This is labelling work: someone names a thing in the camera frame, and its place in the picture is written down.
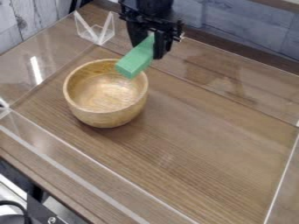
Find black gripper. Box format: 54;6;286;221
118;0;183;60

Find green rectangular block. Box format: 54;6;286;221
115;35;155;79

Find black bracket with cable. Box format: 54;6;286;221
0;195;70;224

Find wooden bowl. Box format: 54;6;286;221
63;59;150;129

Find clear acrylic enclosure walls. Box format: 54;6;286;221
0;7;299;224

